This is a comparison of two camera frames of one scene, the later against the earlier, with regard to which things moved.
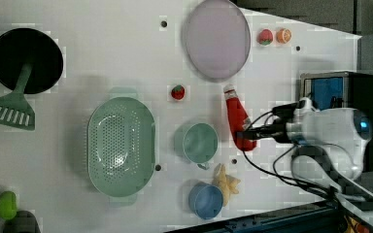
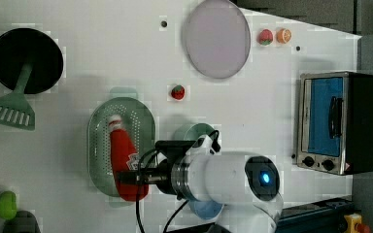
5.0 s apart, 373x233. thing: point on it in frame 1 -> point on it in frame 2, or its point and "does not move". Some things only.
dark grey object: (24, 221) does not move
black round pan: (14, 48) does not move
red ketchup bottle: (238, 118) -> (126, 158)
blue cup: (205, 200) does not move
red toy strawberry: (178, 92) does not move
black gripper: (277, 131) -> (160, 176)
